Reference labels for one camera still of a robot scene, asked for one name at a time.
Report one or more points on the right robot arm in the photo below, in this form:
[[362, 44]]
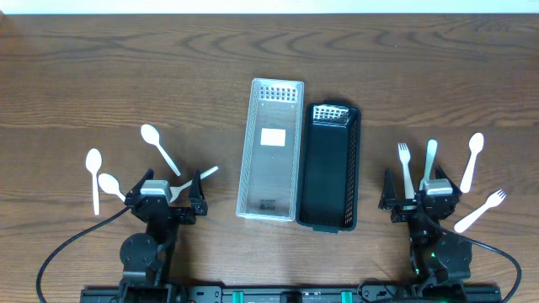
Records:
[[440, 260]]

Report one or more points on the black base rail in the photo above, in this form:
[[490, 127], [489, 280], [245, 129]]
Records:
[[364, 293]]

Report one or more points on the white plastic fork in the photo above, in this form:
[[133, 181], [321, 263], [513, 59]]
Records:
[[429, 161], [405, 156], [492, 201]]

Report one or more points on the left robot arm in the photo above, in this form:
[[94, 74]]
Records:
[[147, 256]]

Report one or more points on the black plastic perforated basket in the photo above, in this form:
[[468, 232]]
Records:
[[328, 186]]

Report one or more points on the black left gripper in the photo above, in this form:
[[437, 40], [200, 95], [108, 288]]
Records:
[[169, 210]]

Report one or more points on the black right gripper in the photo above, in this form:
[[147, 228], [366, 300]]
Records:
[[419, 209]]

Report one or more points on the clear plastic perforated basket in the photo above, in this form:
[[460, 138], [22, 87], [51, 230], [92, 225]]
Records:
[[271, 152]]

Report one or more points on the white plastic spoon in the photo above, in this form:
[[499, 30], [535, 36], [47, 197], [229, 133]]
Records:
[[93, 164], [151, 136], [110, 185], [475, 144]]

